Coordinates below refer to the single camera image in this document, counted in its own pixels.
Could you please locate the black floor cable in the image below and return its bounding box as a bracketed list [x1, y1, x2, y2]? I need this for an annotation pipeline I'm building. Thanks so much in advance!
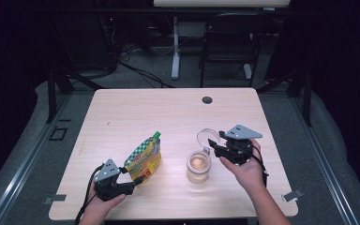
[118, 60, 176, 89]

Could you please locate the yellow spout pouch green cap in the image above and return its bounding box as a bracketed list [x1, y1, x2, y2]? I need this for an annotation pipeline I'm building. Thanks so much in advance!
[123, 130, 162, 186]

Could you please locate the clear glass jar hinged lid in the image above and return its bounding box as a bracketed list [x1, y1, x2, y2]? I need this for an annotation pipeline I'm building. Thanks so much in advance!
[186, 127, 221, 185]

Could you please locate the person's left hand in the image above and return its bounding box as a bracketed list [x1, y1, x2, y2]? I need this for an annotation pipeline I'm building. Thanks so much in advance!
[80, 184, 127, 225]

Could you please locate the white desk with white legs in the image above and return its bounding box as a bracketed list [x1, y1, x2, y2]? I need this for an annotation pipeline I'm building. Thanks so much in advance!
[153, 0, 290, 81]

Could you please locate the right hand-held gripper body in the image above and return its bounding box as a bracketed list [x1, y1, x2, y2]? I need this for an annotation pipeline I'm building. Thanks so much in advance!
[216, 124, 263, 166]

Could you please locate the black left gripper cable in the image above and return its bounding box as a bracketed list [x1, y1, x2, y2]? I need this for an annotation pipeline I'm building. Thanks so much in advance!
[74, 163, 104, 225]

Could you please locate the dark equipment cabinet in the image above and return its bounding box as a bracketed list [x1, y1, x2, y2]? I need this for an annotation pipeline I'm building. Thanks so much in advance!
[52, 12, 120, 71]

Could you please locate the person's right hand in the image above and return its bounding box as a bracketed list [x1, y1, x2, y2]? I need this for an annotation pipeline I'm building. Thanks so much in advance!
[219, 139, 265, 195]

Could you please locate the black chair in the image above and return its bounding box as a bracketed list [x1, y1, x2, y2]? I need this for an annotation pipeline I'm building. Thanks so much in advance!
[199, 12, 271, 88]

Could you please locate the aluminium floor rail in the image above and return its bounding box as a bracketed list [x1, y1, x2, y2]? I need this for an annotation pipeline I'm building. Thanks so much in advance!
[0, 93, 73, 225]
[289, 97, 360, 225]

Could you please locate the grey tape strip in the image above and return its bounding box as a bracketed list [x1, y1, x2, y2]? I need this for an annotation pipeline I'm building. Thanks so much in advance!
[43, 194, 68, 205]
[281, 188, 304, 203]

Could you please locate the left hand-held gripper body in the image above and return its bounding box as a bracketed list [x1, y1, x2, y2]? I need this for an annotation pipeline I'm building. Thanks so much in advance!
[93, 158, 136, 202]

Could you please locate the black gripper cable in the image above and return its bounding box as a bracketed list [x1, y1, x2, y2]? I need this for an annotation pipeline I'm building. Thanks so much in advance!
[74, 163, 104, 225]
[251, 146, 270, 188]

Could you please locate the black metal frame stand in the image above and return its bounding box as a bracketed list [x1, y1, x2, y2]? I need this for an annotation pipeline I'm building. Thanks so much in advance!
[256, 67, 313, 128]
[45, 67, 104, 125]

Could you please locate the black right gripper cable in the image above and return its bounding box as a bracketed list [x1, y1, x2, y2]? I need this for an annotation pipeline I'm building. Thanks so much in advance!
[251, 146, 270, 188]

